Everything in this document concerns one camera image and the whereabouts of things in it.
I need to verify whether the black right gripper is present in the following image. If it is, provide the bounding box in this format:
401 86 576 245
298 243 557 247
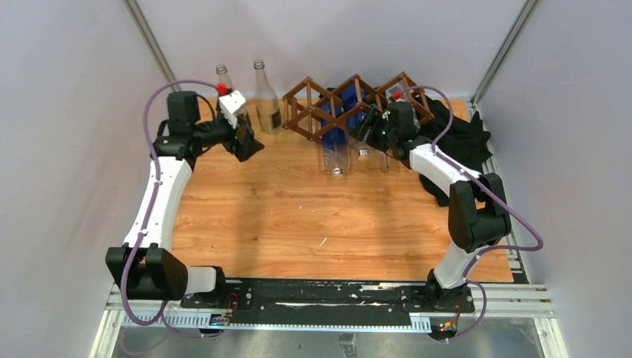
350 108 397 153

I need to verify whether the tall clear glass bottle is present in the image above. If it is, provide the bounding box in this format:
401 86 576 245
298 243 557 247
215 64 249 119

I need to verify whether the clear bottle with black label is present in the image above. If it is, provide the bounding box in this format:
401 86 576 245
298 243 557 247
253 59 282 135

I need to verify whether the blue labelled clear bottle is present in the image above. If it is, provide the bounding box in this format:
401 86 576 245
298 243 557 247
341 75 370 162

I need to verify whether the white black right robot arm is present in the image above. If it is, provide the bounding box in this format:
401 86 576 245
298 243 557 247
350 101 511 312

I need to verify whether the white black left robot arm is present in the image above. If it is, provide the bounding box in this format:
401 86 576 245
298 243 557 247
105 89 264 308

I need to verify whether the clear bottle with blue label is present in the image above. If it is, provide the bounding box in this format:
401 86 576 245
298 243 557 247
321 126 349 178

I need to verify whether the clear square glass bottle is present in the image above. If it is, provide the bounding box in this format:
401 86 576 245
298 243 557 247
385 81 420 131

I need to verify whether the brown wooden wine rack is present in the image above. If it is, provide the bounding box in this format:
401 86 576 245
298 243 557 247
282 72 434 144

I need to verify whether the black cloth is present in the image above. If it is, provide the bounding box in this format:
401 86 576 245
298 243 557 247
392 98 493 207

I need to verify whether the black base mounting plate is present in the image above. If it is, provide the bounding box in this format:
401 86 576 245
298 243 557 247
180 277 474 327

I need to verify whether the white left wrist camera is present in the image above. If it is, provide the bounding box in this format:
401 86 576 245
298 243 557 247
218 89 251 129

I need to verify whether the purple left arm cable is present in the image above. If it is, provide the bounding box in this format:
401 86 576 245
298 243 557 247
120 80 228 340

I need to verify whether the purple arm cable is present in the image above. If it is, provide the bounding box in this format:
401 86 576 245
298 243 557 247
392 84 544 343
120 80 228 340

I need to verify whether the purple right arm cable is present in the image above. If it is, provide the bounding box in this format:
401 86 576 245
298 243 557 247
392 84 544 343

